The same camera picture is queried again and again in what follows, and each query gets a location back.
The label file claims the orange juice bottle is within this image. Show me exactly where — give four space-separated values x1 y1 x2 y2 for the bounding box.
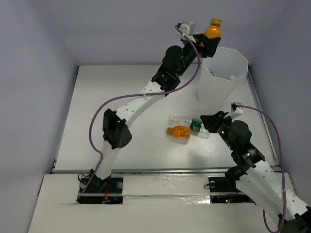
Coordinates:
167 126 190 140
204 18 222 39

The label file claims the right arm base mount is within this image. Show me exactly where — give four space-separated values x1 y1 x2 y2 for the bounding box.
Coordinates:
204 166 255 204

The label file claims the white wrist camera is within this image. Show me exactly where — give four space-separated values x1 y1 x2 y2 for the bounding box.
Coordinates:
230 102 243 119
177 21 195 41

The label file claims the green label clear bottle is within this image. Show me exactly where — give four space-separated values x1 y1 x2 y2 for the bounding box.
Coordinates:
168 116 209 139

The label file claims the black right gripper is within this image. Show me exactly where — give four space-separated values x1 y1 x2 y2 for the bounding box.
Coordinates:
199 110 236 150

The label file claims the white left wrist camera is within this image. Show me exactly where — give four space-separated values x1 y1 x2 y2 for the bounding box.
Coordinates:
177 21 195 41

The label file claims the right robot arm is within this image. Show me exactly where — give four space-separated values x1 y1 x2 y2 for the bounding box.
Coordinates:
200 111 311 233

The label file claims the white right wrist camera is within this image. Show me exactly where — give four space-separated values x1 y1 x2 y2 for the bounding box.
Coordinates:
230 102 243 119

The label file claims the white octagonal bin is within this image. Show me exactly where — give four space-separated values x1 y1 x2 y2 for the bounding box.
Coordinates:
198 47 249 111

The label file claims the aluminium rail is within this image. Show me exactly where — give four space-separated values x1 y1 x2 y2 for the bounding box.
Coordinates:
51 157 281 174

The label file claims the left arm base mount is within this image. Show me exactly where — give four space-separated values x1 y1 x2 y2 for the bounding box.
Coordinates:
77 170 123 205

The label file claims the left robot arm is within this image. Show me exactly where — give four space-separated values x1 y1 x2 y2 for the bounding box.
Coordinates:
88 33 221 192

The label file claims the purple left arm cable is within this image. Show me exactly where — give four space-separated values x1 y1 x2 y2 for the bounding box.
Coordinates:
77 24 202 199

